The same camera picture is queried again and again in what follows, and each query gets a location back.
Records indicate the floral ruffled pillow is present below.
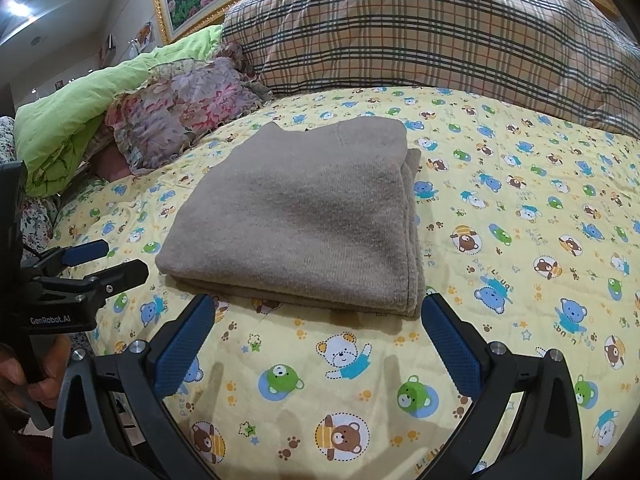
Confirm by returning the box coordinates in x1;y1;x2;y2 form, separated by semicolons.
97;42;275;177

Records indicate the plaid quilt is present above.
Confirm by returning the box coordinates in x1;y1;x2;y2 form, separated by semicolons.
220;0;640;136

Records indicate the floral bed sheet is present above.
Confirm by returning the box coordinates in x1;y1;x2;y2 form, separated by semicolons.
0;116;108;261

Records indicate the person's left hand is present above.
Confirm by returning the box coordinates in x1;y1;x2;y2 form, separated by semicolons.
0;332;72;413

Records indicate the green quilt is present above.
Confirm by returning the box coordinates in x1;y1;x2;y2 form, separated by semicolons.
14;24;225;197

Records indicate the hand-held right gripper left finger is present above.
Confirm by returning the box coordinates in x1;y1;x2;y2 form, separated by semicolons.
51;293;217;480

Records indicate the beige knit sweater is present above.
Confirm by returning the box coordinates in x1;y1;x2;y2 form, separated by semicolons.
155;116;427;320

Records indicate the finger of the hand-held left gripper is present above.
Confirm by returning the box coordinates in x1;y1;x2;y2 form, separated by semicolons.
36;239;110;275
75;259;150;307

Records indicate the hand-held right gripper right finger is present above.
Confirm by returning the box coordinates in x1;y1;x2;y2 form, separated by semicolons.
421;292;583;480

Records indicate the yellow bear-print blanket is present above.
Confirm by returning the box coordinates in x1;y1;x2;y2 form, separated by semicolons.
52;85;640;480

